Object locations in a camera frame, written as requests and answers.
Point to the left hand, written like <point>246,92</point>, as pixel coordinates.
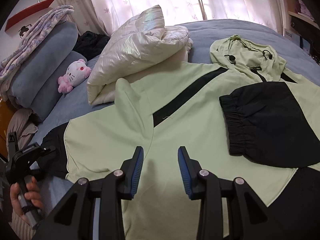
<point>32,195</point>

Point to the blue rolled blanket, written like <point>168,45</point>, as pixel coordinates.
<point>34,86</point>

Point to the folded white puffer jacket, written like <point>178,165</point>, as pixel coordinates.
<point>140,43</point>

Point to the red wall shelf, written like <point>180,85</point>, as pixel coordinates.
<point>25,13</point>

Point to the pink white kitty plush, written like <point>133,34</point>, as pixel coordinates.
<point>76,73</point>

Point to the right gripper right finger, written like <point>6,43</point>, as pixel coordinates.
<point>248,216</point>

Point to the pink storage boxes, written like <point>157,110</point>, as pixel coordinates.
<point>303,10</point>

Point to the face wall sticker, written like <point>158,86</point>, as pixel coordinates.
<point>24,29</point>

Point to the floral folded quilt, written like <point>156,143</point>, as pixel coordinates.
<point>33,38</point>

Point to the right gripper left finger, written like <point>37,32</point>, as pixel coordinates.
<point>73,216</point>

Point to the black clothing by curtain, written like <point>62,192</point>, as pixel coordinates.
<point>91,44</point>

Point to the beige crumpled clothing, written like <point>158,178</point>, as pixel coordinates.
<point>23,126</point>

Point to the green and black hooded jacket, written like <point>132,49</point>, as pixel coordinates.
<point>246,114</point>

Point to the curved wooden shelf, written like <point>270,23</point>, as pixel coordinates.
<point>302,19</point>

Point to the white box under shelf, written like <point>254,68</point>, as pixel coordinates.
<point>294,38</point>

